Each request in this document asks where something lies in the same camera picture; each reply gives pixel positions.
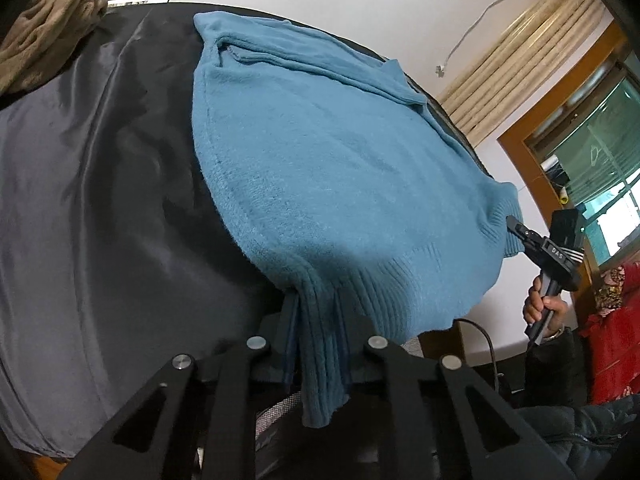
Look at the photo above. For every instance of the wooden framed window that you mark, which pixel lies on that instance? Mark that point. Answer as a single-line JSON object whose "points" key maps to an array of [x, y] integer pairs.
{"points": [[565, 87]]}

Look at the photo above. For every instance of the person's right hand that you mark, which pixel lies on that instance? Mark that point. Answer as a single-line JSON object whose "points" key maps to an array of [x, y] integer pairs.
{"points": [[532, 306]]}

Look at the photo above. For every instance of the red patterned garment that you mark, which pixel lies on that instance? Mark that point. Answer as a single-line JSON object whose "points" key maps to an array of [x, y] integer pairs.
{"points": [[615, 350]]}

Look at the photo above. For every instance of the person's right forearm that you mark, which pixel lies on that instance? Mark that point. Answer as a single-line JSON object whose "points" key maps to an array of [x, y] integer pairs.
{"points": [[555, 367]]}

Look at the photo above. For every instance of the dark puffer jacket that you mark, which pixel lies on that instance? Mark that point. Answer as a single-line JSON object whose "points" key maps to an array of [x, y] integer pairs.
{"points": [[580, 435]]}

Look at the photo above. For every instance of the brown fleece garment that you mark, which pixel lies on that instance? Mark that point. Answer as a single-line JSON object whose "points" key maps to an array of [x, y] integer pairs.
{"points": [[45, 35]]}

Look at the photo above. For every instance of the dark satin table cloth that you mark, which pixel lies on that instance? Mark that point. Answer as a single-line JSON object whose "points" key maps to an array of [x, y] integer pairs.
{"points": [[100, 210]]}

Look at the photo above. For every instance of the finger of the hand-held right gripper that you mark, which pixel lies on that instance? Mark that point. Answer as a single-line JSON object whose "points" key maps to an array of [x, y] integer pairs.
{"points": [[517, 225]]}

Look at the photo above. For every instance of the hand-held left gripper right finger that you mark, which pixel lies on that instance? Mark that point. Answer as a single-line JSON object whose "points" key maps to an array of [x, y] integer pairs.
{"points": [[405, 385]]}

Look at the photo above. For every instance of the beige pleated curtain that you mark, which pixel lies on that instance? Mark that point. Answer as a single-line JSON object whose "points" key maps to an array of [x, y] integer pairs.
{"points": [[525, 55]]}

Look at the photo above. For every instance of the silver wristwatch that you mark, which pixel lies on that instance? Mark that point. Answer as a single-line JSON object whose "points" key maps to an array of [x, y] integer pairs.
{"points": [[554, 333]]}

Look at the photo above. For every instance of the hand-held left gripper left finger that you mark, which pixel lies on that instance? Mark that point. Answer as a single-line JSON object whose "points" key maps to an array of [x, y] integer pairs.
{"points": [[240, 375]]}

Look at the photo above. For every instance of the blue knit sweater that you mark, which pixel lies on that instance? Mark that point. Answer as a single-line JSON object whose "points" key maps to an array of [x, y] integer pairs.
{"points": [[325, 160]]}

